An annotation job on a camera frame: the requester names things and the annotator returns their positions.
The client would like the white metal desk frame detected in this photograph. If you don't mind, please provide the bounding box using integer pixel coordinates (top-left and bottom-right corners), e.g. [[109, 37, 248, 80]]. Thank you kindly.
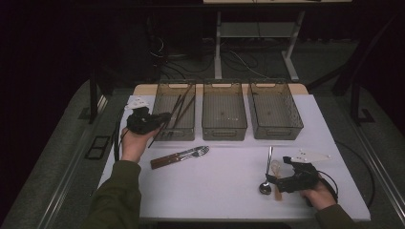
[[213, 10, 301, 82]]

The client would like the metal spoon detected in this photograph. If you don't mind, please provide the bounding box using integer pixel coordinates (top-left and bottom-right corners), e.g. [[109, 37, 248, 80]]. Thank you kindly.
[[258, 146, 274, 196]]

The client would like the clear grey plastic bin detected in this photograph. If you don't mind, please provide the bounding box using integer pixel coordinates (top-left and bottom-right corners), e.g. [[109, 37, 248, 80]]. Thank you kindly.
[[247, 78, 305, 141], [148, 79, 197, 142], [202, 79, 248, 141]]

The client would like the person's left hand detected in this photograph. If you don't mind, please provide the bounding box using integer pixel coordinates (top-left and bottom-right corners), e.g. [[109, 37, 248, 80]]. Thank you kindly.
[[120, 127, 160, 164]]

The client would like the person's right hand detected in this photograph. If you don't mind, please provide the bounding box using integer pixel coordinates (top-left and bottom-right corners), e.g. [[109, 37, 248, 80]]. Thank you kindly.
[[299, 180, 338, 212]]

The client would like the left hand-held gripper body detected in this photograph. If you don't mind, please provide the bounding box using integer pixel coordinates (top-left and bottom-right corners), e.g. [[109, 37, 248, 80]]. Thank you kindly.
[[124, 96, 164, 135]]

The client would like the tangle of floor cables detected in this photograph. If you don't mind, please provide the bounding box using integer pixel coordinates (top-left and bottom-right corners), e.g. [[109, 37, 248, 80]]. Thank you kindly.
[[147, 34, 271, 80]]

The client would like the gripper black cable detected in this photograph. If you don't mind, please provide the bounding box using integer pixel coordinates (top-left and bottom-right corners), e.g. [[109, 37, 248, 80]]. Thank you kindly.
[[112, 108, 131, 162], [318, 170, 339, 203]]

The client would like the wooden spoon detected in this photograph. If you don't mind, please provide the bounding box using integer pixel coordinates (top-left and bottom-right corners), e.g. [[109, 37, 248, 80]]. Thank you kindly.
[[270, 159, 284, 202]]

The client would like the black floor cable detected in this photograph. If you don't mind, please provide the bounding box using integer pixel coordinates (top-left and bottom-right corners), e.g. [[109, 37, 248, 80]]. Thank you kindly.
[[335, 139, 376, 209]]

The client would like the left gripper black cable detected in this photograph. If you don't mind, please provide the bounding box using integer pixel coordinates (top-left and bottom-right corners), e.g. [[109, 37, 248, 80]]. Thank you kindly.
[[112, 108, 131, 162]]

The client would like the black metal stand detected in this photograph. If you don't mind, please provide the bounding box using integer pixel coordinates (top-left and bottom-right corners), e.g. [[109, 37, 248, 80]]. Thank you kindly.
[[350, 75, 376, 127]]

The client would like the aluminium floor rail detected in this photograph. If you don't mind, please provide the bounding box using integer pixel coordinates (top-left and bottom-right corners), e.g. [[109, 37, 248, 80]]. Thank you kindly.
[[337, 104, 405, 220], [34, 94, 109, 229]]

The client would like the white table board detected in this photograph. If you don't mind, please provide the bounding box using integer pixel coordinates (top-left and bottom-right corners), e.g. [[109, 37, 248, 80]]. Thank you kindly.
[[96, 94, 372, 222]]

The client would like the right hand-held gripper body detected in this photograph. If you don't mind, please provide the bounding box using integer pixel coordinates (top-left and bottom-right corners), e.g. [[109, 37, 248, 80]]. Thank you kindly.
[[277, 148, 332, 194]]

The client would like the black floor frame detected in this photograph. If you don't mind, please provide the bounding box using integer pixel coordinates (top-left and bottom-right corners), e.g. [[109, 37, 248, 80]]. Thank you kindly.
[[84, 135, 112, 160]]

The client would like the fork with wooden handle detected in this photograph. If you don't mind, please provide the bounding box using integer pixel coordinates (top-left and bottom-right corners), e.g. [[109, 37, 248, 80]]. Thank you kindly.
[[150, 145, 210, 171]]

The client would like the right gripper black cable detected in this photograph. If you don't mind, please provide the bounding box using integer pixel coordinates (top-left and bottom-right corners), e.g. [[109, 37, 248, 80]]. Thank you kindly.
[[318, 170, 339, 203]]

